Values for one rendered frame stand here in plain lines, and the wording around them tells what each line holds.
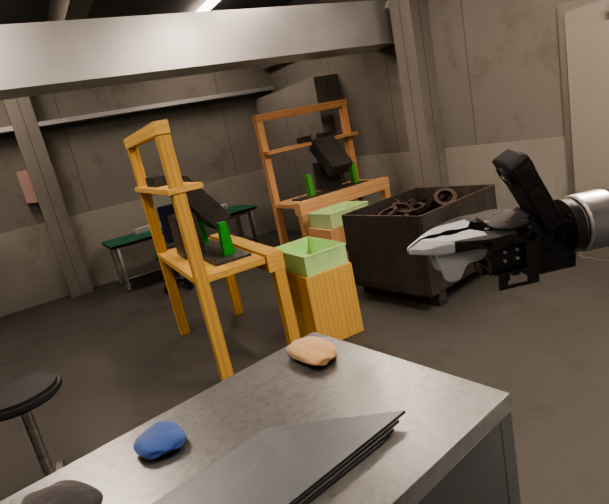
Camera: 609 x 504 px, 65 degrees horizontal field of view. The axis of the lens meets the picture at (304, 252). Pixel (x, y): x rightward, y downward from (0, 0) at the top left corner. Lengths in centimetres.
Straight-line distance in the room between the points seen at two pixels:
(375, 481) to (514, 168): 54
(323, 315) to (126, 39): 279
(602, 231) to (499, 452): 54
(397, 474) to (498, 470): 27
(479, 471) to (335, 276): 273
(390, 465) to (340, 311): 286
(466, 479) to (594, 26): 409
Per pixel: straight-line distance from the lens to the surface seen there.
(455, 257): 61
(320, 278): 355
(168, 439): 107
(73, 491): 105
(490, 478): 107
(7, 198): 762
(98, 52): 450
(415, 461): 90
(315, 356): 120
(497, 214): 65
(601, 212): 67
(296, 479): 87
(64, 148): 767
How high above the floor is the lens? 162
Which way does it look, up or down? 14 degrees down
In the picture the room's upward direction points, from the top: 12 degrees counter-clockwise
